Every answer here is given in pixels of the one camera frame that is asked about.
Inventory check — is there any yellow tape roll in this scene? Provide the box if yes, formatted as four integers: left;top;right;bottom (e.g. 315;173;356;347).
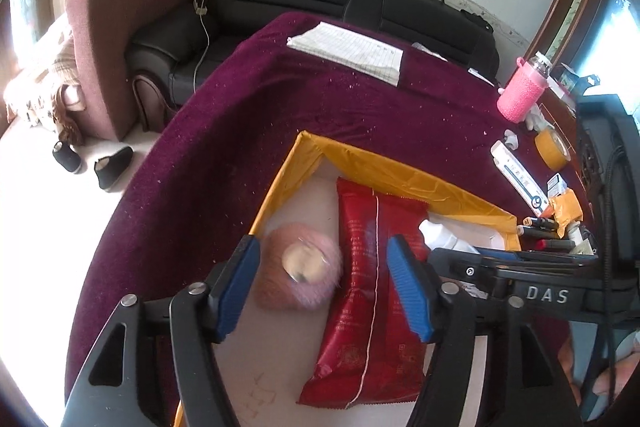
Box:
534;127;572;171

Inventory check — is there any person's right hand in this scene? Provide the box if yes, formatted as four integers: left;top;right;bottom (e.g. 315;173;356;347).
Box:
557;332;640;408

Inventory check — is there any yellow taped cardboard box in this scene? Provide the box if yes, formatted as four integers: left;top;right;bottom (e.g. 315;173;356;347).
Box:
172;130;523;427

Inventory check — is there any brown handbag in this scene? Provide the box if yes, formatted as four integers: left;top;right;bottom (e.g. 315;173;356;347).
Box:
131;74;178;132

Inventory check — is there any orange packet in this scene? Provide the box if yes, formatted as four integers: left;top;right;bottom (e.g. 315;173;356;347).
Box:
547;189;583;238

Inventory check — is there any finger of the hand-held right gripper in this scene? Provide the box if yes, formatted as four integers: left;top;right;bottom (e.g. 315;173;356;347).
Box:
430;248;601;289

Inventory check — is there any small black white box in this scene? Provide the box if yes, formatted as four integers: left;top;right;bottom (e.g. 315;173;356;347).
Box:
545;174;568;198

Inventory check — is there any small white object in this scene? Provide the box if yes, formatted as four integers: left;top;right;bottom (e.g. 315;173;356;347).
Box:
522;104;551;132

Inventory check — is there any black bag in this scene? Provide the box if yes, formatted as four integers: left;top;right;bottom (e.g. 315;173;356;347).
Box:
460;9;493;32

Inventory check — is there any red snack packet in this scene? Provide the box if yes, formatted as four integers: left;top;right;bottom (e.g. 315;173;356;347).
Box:
296;177;431;409

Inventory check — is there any blue white medicine box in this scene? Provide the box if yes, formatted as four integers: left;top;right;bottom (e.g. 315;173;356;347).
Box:
490;141;548;218

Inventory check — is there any maroon armchair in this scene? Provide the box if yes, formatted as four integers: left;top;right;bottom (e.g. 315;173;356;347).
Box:
65;0;211;142

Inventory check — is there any white charging cable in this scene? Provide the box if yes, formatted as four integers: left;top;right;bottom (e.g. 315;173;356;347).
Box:
192;0;211;90

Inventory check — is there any black shoe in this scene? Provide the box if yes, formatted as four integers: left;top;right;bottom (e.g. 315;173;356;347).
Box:
94;146;135;192
52;141;82;175

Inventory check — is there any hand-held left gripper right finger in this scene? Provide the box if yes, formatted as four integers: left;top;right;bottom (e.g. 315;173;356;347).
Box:
386;234;583;427

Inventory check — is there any white paper stack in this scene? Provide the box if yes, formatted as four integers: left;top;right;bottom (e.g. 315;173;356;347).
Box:
286;22;405;86

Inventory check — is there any beige fringed blanket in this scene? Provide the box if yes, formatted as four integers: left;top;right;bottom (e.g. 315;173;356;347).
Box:
2;14;83;142

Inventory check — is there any bottle in pink knit sleeve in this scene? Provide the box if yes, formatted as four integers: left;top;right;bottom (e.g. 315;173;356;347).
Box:
496;52;552;124

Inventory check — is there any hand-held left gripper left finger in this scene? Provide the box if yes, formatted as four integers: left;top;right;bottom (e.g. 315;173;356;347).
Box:
60;234;263;427

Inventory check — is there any white dropper bottle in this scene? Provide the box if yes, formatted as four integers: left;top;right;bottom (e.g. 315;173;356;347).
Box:
417;219;481;255

